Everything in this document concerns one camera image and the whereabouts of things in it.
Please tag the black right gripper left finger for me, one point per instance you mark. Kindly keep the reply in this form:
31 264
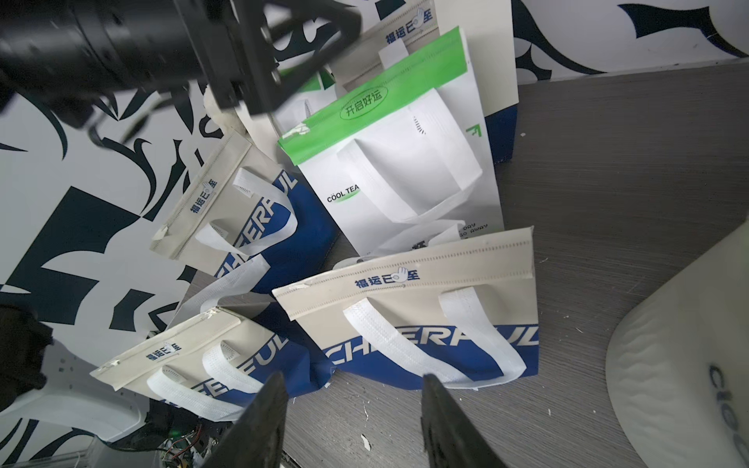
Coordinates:
257 438

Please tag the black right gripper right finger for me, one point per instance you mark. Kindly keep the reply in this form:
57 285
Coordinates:
450 438

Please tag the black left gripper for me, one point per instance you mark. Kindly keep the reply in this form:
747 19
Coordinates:
260 53

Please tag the blue white takeout bag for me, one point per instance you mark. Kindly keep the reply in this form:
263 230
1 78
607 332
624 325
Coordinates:
465 312
213 361
244 205
445 40

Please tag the blue white front takeout bag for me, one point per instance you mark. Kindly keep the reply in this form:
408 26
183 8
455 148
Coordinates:
213 361

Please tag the green white left takeout bag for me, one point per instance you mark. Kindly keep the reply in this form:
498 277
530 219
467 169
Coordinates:
265 130

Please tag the green white takeout bag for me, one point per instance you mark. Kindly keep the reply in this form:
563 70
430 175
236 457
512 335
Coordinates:
265 130
381 166

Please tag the green white right takeout bag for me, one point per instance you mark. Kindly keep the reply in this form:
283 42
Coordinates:
381 166

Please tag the cream ribbed trash bin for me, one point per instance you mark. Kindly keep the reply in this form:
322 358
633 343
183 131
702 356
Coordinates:
677 364

